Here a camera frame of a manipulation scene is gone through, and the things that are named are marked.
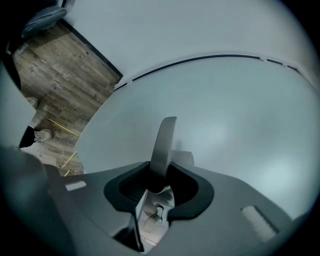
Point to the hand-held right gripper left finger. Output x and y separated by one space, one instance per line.
100 195

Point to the person's right shoe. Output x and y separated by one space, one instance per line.
43 135

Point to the person's left shoe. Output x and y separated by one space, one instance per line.
32 102

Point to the person's shoe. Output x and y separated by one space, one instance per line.
32 102
43 135

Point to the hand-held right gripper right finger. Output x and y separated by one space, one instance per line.
225 212

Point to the person's dark and cream jacket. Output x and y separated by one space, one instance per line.
15 107

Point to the glass door with handle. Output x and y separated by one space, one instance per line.
225 112

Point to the black baseboard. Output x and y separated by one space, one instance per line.
100 55

